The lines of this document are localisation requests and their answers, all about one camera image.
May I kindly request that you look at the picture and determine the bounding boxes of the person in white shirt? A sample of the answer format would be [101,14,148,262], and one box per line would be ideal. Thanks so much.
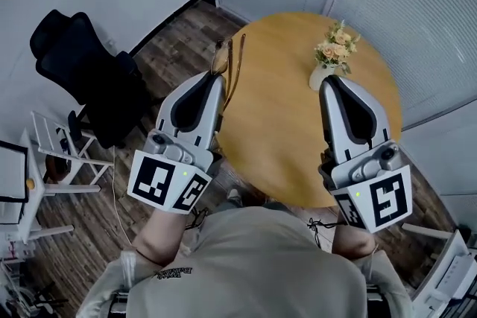
[76,203,414,318]

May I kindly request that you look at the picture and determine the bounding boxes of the white router box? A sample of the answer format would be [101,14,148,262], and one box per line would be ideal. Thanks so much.
[435,255,473,301]

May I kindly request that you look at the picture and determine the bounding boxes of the white desk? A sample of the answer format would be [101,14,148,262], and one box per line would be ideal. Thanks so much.
[0,128,101,245]

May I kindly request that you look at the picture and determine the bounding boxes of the white folding chair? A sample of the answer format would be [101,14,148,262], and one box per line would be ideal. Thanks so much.
[31,110,116,185]

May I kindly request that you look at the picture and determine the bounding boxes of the yellow flower bouquet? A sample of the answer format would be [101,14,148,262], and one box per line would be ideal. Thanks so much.
[314,20,361,75]

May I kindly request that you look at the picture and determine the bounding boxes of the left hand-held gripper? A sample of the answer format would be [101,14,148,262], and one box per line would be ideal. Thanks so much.
[127,71,227,215]

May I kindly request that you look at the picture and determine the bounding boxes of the black framed white board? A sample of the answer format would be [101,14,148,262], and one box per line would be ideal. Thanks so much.
[0,140,30,204]

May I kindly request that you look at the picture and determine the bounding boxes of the person's right forearm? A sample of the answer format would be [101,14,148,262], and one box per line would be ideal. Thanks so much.
[331,223,376,258]

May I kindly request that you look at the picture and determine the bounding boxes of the white floor cable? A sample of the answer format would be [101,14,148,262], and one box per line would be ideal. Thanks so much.
[110,146,132,247]

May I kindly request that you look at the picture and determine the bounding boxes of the white shelf unit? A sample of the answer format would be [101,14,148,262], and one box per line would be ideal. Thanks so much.
[402,221,477,318]

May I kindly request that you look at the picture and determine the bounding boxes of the black wrist cord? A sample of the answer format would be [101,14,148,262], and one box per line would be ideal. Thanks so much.
[307,217,344,249]
[184,208,209,232]

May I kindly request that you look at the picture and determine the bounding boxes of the black office chair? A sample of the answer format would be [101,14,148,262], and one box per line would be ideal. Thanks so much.
[29,9,165,150]

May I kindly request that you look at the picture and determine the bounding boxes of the white vase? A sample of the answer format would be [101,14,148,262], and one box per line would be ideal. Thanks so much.
[309,63,338,91]

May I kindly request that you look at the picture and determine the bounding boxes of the person's left forearm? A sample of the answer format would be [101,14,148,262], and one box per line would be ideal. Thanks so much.
[132,204,195,267]

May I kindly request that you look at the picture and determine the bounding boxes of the brown eyeglasses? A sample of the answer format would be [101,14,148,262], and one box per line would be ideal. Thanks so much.
[209,33,247,111]

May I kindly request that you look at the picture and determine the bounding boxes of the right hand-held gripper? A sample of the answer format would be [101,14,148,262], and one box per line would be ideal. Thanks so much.
[318,74,413,235]

